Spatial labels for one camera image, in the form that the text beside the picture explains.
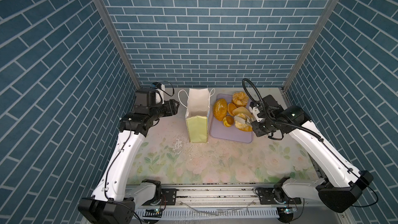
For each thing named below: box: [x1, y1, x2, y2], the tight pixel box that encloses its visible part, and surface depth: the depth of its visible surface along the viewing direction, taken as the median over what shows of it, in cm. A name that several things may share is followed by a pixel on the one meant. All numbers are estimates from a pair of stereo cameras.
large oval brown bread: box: [212, 98, 228, 122], surface depth 104 cm
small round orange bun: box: [227, 102, 237, 117], surface depth 104 cm
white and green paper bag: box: [185, 88, 210, 144], surface depth 86 cm
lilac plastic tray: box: [210, 93, 254, 144], surface depth 98 cm
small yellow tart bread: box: [222, 115, 235, 128], surface depth 97 cm
